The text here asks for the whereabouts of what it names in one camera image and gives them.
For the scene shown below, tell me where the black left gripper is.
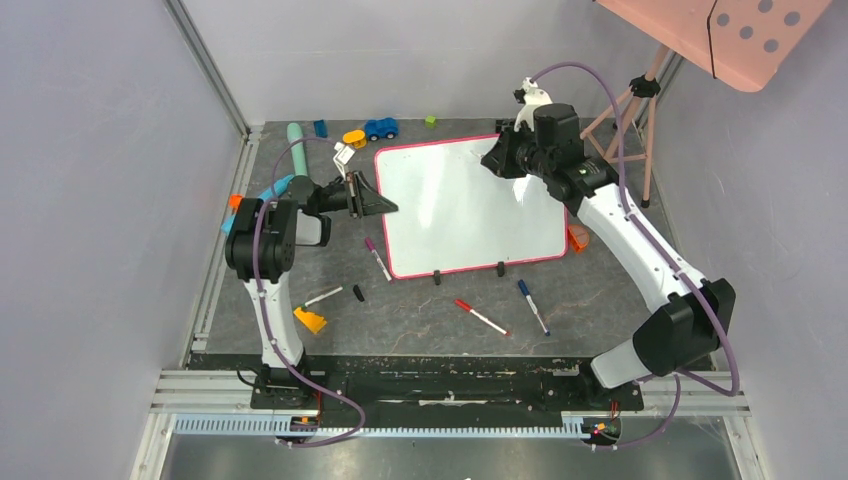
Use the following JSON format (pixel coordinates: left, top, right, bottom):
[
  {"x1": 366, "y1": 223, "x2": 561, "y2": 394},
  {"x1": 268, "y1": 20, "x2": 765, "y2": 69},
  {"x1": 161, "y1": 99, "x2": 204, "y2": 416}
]
[{"x1": 315, "y1": 171, "x2": 399, "y2": 219}]

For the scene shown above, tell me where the pink framed whiteboard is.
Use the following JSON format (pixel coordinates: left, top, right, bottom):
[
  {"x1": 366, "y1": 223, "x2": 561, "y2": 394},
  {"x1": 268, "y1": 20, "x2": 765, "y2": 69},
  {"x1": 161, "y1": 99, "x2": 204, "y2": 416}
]
[{"x1": 374, "y1": 134, "x2": 568, "y2": 279}]

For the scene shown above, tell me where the black marker cap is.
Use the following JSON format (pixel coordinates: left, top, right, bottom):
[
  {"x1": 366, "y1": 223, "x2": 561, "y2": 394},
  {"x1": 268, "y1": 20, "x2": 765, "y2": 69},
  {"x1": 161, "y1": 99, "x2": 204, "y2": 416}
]
[{"x1": 352, "y1": 284, "x2": 365, "y2": 302}]

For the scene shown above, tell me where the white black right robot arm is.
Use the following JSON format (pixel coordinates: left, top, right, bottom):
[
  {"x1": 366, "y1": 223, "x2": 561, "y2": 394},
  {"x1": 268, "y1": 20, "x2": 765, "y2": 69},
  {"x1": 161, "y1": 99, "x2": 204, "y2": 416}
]
[{"x1": 481, "y1": 103, "x2": 736, "y2": 408}]

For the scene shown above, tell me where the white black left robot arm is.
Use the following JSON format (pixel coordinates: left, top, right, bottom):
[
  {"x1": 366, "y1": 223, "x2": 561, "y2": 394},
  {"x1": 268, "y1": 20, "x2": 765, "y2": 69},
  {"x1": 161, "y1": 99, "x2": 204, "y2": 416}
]
[{"x1": 222, "y1": 171, "x2": 399, "y2": 408}]

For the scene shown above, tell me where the purple capped white marker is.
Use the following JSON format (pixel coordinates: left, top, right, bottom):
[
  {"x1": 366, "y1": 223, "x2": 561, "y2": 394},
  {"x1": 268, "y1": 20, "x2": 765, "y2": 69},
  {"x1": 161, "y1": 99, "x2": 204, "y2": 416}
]
[{"x1": 364, "y1": 237, "x2": 394, "y2": 283}]

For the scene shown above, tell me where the yellow toy piece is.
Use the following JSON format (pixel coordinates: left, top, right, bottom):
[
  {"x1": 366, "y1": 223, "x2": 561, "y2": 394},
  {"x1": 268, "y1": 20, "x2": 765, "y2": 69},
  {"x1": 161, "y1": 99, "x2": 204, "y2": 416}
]
[{"x1": 342, "y1": 129, "x2": 368, "y2": 149}]

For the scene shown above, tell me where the blue toy car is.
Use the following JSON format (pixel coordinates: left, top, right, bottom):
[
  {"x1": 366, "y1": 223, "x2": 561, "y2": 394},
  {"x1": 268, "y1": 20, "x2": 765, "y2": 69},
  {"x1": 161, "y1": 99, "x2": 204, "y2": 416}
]
[{"x1": 364, "y1": 117, "x2": 399, "y2": 142}]

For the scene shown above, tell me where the pink tripod stand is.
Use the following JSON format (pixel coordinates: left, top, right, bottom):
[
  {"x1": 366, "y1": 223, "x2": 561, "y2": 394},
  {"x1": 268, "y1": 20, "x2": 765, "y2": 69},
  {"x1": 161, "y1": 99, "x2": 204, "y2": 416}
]
[{"x1": 615, "y1": 44, "x2": 670, "y2": 208}]

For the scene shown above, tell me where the small dark blue block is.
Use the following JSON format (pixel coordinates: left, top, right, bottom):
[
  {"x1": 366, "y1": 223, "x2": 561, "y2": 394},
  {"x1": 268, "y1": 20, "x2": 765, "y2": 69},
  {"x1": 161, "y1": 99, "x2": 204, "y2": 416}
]
[{"x1": 313, "y1": 119, "x2": 329, "y2": 138}]

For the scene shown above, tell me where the orange toy brick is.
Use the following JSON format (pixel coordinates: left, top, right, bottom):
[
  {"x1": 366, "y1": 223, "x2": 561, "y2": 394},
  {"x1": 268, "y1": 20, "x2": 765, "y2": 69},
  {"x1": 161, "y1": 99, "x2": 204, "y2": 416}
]
[{"x1": 567, "y1": 224, "x2": 591, "y2": 254}]

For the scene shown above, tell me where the mint green toy stick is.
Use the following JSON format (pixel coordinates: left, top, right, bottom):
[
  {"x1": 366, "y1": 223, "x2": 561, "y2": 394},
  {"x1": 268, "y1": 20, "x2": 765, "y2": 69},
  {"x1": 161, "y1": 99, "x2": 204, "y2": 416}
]
[{"x1": 286, "y1": 122, "x2": 309, "y2": 176}]

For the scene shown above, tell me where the green capped white marker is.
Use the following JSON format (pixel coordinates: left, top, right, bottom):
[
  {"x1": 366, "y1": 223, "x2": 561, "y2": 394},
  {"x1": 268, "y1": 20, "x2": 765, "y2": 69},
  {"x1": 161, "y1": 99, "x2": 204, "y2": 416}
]
[{"x1": 297, "y1": 285, "x2": 345, "y2": 310}]

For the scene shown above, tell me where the blue toy stick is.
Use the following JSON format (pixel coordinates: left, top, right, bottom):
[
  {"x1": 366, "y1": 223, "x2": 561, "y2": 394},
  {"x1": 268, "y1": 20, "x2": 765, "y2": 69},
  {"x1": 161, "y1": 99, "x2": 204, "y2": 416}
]
[{"x1": 220, "y1": 174, "x2": 295, "y2": 235}]

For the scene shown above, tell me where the small orange toy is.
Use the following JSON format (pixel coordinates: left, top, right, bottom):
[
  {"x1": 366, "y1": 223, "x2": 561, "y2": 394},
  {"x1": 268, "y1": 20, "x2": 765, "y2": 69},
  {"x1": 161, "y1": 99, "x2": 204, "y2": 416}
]
[{"x1": 228, "y1": 194, "x2": 244, "y2": 214}]

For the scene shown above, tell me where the blue capped white marker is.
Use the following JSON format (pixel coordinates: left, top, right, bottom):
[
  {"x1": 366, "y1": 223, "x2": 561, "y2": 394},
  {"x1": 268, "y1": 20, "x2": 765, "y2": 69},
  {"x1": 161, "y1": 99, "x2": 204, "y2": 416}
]
[{"x1": 517, "y1": 279, "x2": 551, "y2": 336}]

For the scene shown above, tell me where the yellow plastic wedge piece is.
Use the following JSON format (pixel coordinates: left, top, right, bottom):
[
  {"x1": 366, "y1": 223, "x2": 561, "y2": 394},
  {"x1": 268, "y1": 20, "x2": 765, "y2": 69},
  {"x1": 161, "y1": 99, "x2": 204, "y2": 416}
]
[{"x1": 293, "y1": 307, "x2": 327, "y2": 334}]

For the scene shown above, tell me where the red capped white marker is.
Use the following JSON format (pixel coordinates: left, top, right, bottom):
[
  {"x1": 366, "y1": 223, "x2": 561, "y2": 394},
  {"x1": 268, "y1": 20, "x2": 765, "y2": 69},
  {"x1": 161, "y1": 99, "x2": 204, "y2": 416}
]
[{"x1": 454, "y1": 299, "x2": 511, "y2": 337}]

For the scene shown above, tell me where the pink perforated panel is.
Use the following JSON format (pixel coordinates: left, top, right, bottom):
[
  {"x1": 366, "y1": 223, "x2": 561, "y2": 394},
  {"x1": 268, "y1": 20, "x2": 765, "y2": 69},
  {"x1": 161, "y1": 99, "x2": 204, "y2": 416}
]
[{"x1": 598, "y1": 0, "x2": 832, "y2": 93}]

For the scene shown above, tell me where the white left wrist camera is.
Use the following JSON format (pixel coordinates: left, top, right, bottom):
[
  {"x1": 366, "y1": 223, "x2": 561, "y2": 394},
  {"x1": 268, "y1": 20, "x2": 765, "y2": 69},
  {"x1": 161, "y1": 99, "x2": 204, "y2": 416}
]
[{"x1": 333, "y1": 142, "x2": 356, "y2": 178}]

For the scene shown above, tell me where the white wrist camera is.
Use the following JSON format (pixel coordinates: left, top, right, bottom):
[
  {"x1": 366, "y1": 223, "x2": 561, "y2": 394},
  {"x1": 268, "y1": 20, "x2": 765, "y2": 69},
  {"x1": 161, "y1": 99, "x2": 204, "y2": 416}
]
[
  {"x1": 333, "y1": 142, "x2": 356, "y2": 178},
  {"x1": 513, "y1": 77, "x2": 553, "y2": 132}
]

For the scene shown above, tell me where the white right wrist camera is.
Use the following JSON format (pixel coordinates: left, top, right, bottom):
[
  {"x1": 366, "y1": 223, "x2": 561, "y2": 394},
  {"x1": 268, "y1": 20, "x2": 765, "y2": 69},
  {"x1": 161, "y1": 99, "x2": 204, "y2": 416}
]
[{"x1": 513, "y1": 77, "x2": 553, "y2": 132}]

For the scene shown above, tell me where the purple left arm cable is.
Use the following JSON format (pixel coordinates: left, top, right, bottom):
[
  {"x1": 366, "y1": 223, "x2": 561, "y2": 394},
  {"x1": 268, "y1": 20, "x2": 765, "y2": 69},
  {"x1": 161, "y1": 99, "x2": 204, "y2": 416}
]
[{"x1": 251, "y1": 137, "x2": 368, "y2": 450}]

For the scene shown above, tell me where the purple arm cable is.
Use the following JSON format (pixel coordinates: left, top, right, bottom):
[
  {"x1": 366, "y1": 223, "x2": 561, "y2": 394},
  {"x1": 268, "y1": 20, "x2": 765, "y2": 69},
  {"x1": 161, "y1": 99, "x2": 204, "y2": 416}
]
[
  {"x1": 531, "y1": 62, "x2": 741, "y2": 452},
  {"x1": 251, "y1": 137, "x2": 368, "y2": 450}
]

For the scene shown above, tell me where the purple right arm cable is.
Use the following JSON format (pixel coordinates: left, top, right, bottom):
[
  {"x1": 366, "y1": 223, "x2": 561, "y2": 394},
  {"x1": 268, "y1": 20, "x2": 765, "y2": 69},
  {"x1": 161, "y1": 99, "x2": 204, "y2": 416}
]
[{"x1": 531, "y1": 62, "x2": 741, "y2": 452}]

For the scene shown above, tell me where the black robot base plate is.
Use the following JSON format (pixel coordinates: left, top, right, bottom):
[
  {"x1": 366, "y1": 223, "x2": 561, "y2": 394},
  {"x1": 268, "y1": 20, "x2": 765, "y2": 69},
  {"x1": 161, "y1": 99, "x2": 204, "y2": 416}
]
[{"x1": 241, "y1": 354, "x2": 644, "y2": 429}]

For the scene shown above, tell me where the white toothed cable rail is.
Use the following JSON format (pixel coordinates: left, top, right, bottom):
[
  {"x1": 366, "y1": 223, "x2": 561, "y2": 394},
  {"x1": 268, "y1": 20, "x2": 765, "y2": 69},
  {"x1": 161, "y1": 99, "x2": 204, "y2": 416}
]
[{"x1": 173, "y1": 411, "x2": 590, "y2": 440}]

